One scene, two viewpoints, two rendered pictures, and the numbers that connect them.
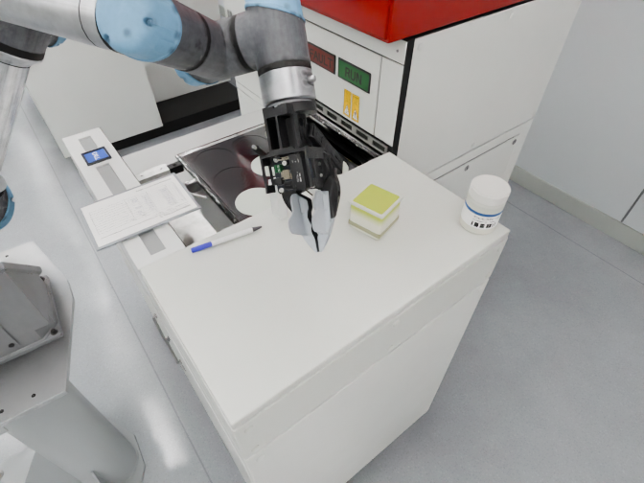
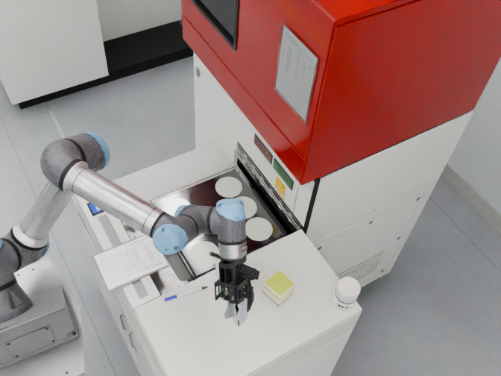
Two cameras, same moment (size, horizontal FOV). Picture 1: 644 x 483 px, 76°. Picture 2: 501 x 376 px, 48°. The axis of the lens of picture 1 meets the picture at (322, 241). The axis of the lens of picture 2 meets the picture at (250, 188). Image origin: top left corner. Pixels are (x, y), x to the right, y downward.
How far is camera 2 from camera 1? 1.04 m
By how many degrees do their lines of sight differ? 6
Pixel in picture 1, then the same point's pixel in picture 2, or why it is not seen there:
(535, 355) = (420, 365)
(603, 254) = not seen: outside the picture
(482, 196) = (341, 294)
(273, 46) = (227, 235)
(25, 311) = (65, 324)
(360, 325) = (257, 363)
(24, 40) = not seen: hidden behind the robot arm
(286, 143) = (228, 278)
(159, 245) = (144, 291)
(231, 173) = not seen: hidden behind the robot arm
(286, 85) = (231, 254)
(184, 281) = (160, 321)
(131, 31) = (168, 250)
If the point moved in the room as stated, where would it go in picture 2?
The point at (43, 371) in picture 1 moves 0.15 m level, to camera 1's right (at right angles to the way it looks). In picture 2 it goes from (70, 358) to (118, 364)
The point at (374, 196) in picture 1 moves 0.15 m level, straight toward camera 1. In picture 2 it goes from (278, 281) to (266, 325)
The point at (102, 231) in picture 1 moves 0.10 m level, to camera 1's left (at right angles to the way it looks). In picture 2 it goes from (109, 277) to (77, 273)
